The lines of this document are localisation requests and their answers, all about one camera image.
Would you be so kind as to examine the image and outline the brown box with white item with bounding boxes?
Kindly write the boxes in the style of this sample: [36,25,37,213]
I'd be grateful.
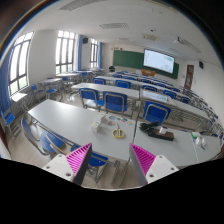
[148,128,174,141]

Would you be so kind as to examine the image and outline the projector screen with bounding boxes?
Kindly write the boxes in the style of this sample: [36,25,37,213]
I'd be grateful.
[143,49,175,73]

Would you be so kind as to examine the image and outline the middle window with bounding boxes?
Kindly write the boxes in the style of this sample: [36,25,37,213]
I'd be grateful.
[55,30,75,74]

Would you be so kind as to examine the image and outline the blue chair far left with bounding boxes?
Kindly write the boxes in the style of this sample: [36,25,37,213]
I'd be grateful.
[1,112,21,137]

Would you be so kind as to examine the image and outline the white second row desk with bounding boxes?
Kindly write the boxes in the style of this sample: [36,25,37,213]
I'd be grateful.
[72,83,139,100]

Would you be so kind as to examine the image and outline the blue chair second row right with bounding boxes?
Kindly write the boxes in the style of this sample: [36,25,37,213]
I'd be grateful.
[143,101,171,125]

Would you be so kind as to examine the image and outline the white front desk right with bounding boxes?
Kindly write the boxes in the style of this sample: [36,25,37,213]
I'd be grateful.
[134,122,221,167]

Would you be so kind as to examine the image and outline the colourful cards on desk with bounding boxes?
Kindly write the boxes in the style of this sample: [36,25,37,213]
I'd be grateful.
[109,115,133,125]

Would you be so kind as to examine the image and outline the blue chair second row left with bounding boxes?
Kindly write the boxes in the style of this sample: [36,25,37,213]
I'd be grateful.
[79,88,104,110]

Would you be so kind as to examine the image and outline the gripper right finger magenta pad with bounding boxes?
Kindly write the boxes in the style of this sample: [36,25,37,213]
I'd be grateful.
[129,144,178,186]

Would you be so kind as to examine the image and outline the black bag on desk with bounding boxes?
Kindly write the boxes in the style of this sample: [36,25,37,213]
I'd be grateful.
[139,121,159,133]

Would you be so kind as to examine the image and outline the window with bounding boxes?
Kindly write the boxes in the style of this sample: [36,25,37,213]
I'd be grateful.
[8,32,33,95]
[55,30,75,74]

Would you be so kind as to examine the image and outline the white front desk left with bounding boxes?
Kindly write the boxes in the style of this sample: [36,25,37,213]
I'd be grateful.
[28,99,135,160]

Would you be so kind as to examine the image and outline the white items on right desk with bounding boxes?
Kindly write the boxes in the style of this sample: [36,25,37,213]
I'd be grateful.
[191,132,206,147]

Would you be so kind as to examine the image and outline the blue chair second row middle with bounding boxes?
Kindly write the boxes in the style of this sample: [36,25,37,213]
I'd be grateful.
[103,91,128,113]

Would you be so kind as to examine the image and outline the blue chair front left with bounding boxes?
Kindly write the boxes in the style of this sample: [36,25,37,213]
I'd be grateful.
[21,118,108,182]

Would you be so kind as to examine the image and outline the green chalkboard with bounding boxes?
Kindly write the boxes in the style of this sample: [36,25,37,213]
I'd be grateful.
[113,50,179,79]

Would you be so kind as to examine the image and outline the left window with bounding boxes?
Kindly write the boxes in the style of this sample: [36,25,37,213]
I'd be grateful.
[8,32,33,95]

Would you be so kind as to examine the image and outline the blue chair second row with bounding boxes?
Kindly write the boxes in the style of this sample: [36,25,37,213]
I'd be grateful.
[103,91,128,113]
[143,101,171,125]
[79,88,104,110]

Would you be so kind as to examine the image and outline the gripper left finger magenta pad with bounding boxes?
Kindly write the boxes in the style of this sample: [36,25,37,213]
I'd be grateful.
[43,143,92,185]

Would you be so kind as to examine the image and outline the blue chair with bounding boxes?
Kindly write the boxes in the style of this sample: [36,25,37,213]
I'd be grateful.
[1,112,21,137]
[21,118,108,182]

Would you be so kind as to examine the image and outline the yellow tape roll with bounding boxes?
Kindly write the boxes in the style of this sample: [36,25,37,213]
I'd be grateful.
[112,126,125,138]

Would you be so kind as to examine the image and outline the blue curtain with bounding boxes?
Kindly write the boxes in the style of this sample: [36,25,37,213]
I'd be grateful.
[77,34,83,71]

